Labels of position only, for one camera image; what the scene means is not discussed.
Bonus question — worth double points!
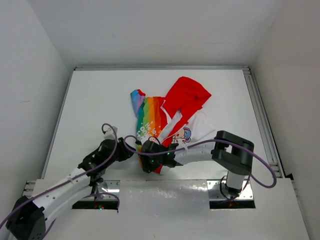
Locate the rainbow red child jacket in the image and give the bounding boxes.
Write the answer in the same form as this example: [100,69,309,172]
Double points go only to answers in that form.
[129,76,216,175]

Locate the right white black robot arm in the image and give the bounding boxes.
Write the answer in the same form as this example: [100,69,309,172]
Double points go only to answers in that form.
[139,130,255,197]

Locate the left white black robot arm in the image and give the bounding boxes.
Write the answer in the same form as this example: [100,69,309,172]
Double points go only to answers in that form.
[1,138,135,240]

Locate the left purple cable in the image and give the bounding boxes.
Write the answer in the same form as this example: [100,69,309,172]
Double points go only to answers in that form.
[0,122,121,240]

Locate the purple cable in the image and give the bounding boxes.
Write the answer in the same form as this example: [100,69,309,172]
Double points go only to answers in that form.
[0,122,121,240]
[123,134,277,201]

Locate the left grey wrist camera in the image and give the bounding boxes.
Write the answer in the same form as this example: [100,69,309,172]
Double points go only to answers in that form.
[102,126,118,140]

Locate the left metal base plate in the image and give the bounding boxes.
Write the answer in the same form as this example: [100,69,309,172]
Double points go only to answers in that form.
[94,180,120,201]

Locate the metal base plate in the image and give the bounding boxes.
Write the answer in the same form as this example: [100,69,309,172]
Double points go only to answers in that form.
[94,180,120,201]
[207,179,254,202]

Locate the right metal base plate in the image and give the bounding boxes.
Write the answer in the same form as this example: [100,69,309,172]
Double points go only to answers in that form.
[207,179,254,202]

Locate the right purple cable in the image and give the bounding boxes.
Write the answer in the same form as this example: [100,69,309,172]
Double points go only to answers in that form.
[123,134,277,201]

